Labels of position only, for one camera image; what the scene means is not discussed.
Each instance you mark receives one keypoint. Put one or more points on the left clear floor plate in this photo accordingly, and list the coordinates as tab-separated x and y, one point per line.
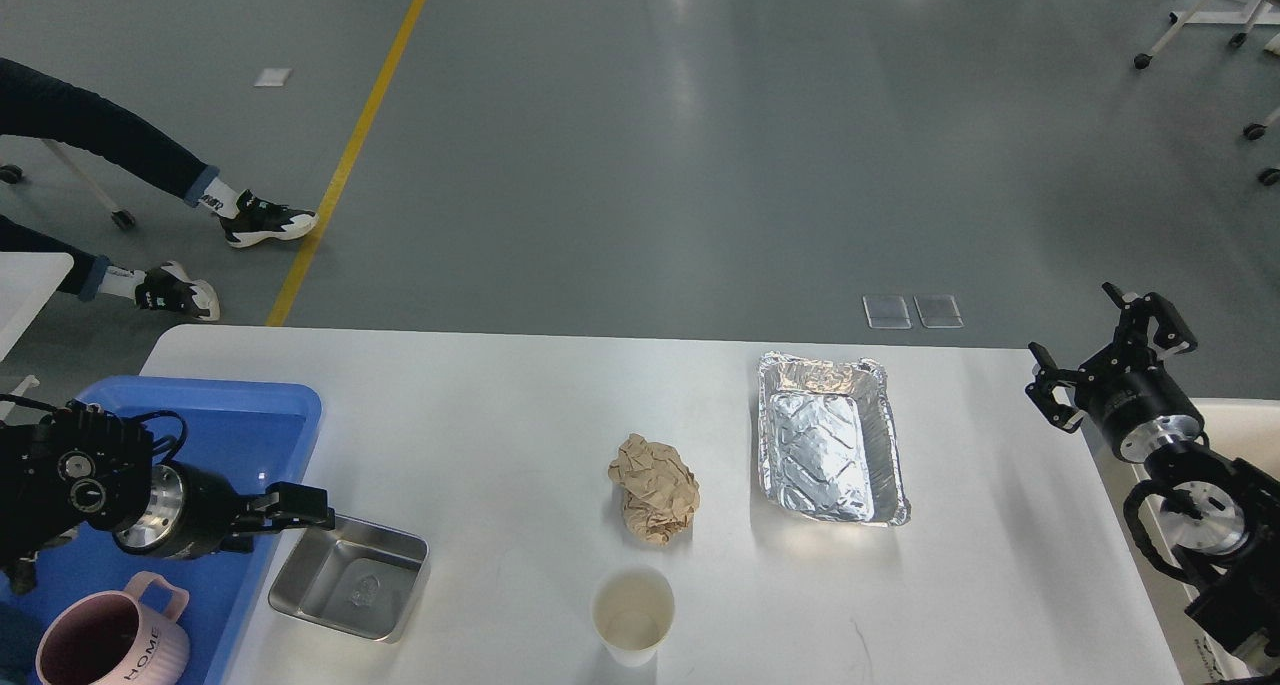
887	312

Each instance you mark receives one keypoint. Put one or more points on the white rolling cart frame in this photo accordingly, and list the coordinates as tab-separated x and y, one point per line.
1252	13

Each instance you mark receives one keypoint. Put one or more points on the white side table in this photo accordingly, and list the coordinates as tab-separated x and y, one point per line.
28	281

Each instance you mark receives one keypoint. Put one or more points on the person in black sweater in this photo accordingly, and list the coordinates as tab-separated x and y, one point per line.
37	105

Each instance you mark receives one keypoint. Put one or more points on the clear floor plate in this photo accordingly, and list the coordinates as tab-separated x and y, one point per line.
887	312
938	311

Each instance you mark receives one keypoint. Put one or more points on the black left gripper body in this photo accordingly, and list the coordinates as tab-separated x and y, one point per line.
191	513

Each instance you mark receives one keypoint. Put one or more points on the pink ribbed mug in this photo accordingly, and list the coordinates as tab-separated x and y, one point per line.
126	636

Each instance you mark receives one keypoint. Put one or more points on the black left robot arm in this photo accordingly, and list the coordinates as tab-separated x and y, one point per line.
84	465

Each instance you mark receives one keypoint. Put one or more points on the aluminium foil tray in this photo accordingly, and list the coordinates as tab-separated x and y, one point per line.
826	441

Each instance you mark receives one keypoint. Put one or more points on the white paper cup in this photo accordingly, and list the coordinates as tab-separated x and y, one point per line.
632	611

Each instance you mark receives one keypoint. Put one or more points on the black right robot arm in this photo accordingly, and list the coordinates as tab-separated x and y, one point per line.
1203	519

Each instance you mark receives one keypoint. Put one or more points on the blue plastic tray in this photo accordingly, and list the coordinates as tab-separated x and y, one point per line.
253	434

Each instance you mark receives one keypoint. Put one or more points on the square stainless steel tray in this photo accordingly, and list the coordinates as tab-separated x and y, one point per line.
359	578

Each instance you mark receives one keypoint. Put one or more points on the crumpled brown paper ball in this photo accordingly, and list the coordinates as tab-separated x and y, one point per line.
660	494

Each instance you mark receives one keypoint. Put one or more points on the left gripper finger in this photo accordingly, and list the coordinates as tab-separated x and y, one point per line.
284	506
244	542

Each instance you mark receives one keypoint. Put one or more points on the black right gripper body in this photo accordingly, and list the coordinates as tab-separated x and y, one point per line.
1137	409

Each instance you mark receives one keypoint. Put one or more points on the right clear floor plate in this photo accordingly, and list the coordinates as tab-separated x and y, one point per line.
938	311

